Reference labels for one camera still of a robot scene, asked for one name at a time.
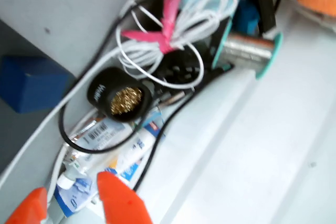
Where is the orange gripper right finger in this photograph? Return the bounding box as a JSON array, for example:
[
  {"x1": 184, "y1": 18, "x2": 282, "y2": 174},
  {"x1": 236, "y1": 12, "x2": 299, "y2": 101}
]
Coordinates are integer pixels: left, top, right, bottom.
[{"x1": 97, "y1": 170, "x2": 154, "y2": 224}]

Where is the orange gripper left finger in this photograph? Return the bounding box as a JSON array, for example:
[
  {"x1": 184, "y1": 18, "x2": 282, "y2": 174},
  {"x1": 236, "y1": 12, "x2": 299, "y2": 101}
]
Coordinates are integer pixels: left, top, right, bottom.
[{"x1": 4, "y1": 186, "x2": 48, "y2": 224}]

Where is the blue cube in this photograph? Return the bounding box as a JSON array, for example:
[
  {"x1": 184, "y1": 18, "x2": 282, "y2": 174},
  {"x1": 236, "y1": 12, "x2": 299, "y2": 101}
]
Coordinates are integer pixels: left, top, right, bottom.
[{"x1": 0, "y1": 55, "x2": 70, "y2": 114}]

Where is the white blue glue tube pack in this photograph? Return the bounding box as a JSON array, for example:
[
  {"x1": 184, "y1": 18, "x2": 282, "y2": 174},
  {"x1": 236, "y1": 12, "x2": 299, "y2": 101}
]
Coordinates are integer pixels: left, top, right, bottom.
[{"x1": 54, "y1": 126, "x2": 158, "y2": 219}]

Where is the dark grey mat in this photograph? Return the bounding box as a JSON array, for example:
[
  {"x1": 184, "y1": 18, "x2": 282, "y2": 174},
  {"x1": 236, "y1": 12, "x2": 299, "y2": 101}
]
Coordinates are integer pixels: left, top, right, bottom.
[{"x1": 0, "y1": 19, "x2": 79, "y2": 180}]

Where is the blue white card red label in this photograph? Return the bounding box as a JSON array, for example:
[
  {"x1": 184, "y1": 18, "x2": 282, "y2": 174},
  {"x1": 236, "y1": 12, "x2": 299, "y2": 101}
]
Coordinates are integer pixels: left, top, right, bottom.
[{"x1": 141, "y1": 111, "x2": 169, "y2": 146}]

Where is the soldering iron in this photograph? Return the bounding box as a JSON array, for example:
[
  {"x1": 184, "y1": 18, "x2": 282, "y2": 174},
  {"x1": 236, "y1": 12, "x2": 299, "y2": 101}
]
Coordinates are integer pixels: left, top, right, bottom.
[{"x1": 157, "y1": 87, "x2": 195, "y2": 108}]

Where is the black brass wool tip cleaner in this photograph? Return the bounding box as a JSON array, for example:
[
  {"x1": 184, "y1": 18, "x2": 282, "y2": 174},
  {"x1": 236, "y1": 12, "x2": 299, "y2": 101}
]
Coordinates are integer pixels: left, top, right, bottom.
[{"x1": 86, "y1": 67, "x2": 153, "y2": 123}]

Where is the black teal soldering stand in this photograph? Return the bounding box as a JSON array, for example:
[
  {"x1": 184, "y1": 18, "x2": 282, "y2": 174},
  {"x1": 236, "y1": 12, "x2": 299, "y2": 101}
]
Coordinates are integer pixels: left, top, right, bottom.
[{"x1": 152, "y1": 0, "x2": 279, "y2": 88}]

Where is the pink tape tie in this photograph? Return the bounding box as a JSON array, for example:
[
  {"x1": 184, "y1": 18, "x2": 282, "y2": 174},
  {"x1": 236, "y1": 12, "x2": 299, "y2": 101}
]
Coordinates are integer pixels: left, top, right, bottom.
[{"x1": 121, "y1": 0, "x2": 186, "y2": 54}]

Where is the teal solder spool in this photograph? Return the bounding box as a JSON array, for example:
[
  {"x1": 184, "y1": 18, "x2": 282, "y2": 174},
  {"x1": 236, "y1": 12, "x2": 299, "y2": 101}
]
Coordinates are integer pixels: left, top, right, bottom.
[{"x1": 211, "y1": 19, "x2": 284, "y2": 80}]

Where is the blue sponge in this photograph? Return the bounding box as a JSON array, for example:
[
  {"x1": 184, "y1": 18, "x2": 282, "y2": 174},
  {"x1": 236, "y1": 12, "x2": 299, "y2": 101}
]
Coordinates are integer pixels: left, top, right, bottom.
[{"x1": 233, "y1": 0, "x2": 260, "y2": 36}]

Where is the white plug cable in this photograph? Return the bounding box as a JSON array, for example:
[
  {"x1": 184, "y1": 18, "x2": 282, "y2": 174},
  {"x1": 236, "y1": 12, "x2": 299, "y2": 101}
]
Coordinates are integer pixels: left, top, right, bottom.
[{"x1": 47, "y1": 144, "x2": 70, "y2": 224}]

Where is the thick black cable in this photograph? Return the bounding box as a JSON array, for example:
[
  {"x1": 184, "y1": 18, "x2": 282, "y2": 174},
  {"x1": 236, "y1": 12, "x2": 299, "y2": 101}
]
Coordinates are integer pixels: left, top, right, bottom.
[{"x1": 132, "y1": 63, "x2": 236, "y2": 193}]

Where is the black looped cable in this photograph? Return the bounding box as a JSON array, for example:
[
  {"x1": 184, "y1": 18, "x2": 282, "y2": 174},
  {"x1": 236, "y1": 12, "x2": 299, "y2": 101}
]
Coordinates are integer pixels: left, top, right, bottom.
[{"x1": 59, "y1": 0, "x2": 253, "y2": 154}]

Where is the white window frame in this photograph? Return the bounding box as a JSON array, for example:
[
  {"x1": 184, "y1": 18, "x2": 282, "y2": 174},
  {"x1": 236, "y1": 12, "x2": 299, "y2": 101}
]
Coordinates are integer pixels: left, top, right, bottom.
[{"x1": 136, "y1": 0, "x2": 336, "y2": 224}]

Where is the bundled white cable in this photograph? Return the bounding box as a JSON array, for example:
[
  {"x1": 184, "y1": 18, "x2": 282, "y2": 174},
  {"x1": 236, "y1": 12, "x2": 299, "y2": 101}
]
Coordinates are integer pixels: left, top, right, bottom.
[{"x1": 0, "y1": 0, "x2": 238, "y2": 192}]

